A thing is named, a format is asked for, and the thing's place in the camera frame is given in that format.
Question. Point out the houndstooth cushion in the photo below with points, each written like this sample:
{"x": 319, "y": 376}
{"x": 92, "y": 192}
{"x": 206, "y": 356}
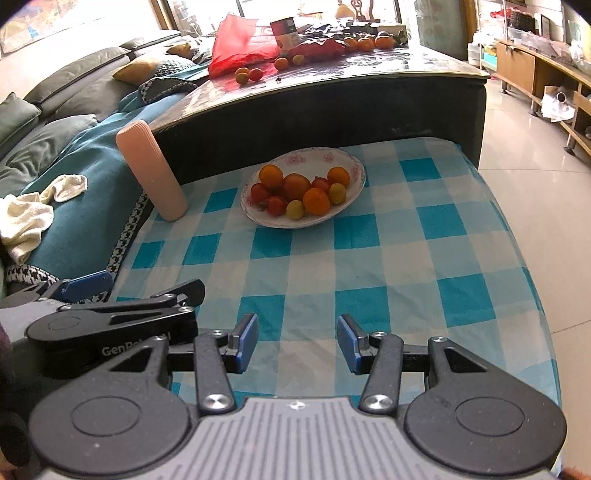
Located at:
{"x": 171, "y": 67}

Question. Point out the white paper bag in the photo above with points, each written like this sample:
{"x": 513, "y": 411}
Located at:
{"x": 556, "y": 108}

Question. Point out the wooden chair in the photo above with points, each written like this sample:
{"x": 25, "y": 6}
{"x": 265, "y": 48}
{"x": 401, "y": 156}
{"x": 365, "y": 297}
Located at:
{"x": 358, "y": 9}

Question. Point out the white storage drawers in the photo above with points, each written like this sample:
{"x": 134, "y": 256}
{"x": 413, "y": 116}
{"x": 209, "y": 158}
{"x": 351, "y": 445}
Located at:
{"x": 485, "y": 53}

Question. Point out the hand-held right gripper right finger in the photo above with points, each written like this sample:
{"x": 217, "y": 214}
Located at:
{"x": 346, "y": 344}

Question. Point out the wall painting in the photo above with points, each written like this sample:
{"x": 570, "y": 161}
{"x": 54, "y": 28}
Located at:
{"x": 46, "y": 25}

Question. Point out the blue white checkered cloth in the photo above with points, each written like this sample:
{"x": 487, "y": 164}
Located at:
{"x": 392, "y": 286}

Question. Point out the red cherry tomato with stem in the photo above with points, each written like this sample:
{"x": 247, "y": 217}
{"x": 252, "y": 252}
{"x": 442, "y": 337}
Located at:
{"x": 276, "y": 205}

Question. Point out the wooden media cabinet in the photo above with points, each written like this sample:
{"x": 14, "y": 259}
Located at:
{"x": 521, "y": 69}

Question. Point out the yellow orange cherry tomato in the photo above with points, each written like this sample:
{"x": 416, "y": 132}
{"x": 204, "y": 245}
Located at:
{"x": 241, "y": 76}

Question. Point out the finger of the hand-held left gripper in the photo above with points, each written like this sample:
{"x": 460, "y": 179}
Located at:
{"x": 87, "y": 284}
{"x": 184, "y": 290}

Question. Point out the white floral rimmed plate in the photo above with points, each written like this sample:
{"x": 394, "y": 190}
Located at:
{"x": 356, "y": 177}

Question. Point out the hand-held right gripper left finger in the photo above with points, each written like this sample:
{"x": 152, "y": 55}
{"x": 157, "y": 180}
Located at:
{"x": 248, "y": 344}

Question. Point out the cream towel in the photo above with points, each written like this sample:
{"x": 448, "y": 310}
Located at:
{"x": 23, "y": 221}
{"x": 69, "y": 187}

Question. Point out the olive green round fruit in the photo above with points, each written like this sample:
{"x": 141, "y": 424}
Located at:
{"x": 337, "y": 193}

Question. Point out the pink ribbed cylinder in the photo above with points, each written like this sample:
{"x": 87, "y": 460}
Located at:
{"x": 152, "y": 175}

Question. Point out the wicker basket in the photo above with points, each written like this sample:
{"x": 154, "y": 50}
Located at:
{"x": 524, "y": 19}

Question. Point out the black patterned cloth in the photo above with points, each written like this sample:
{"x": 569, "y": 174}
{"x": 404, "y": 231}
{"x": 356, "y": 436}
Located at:
{"x": 341, "y": 30}

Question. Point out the brown cushion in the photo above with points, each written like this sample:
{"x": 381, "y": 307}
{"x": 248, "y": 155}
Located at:
{"x": 182, "y": 48}

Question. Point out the teal blanket with houndstooth trim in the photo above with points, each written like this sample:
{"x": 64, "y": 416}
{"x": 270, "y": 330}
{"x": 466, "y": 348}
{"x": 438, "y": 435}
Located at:
{"x": 78, "y": 161}

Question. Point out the dark can with white label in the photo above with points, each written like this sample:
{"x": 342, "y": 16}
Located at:
{"x": 282, "y": 34}

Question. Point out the mustard yellow cushion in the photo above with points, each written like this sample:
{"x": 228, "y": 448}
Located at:
{"x": 138, "y": 69}

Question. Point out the large red tomato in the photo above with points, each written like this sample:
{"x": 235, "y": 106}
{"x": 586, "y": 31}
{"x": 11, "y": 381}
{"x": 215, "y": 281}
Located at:
{"x": 295, "y": 185}

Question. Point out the dark red foil bag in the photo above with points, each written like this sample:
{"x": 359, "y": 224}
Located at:
{"x": 318, "y": 47}

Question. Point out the red plastic bag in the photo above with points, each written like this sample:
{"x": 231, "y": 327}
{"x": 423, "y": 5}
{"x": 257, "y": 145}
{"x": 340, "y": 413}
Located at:
{"x": 235, "y": 44}

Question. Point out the black coffee table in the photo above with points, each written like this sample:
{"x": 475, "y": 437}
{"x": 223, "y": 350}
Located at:
{"x": 346, "y": 101}

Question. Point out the grey sofa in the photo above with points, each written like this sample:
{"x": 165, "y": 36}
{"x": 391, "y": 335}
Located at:
{"x": 69, "y": 74}

